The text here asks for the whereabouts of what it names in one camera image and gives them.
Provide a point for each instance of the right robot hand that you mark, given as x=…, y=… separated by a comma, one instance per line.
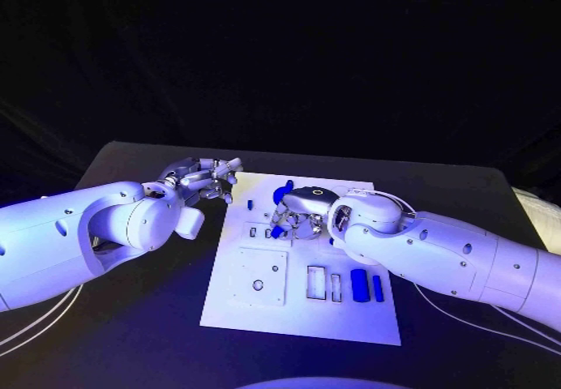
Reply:
x=306, y=200

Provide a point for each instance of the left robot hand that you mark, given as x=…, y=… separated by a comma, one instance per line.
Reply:
x=196, y=179

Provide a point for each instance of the short blue cylinder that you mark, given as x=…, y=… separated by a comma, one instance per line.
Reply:
x=275, y=233

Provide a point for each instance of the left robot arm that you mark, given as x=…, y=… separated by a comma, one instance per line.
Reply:
x=43, y=243

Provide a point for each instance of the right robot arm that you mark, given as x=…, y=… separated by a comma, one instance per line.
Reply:
x=438, y=252

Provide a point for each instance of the white task board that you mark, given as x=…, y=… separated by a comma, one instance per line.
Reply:
x=271, y=316

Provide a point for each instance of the large blue gear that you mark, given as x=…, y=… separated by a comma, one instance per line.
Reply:
x=280, y=194

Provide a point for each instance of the small blue peg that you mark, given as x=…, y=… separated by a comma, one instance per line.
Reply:
x=249, y=205

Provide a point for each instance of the thick long blue cylinder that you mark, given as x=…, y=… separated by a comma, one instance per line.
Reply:
x=359, y=285

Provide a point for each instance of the thin long blue cylinder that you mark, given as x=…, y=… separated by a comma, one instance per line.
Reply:
x=378, y=288

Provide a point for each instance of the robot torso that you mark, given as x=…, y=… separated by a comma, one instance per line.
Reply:
x=324, y=384

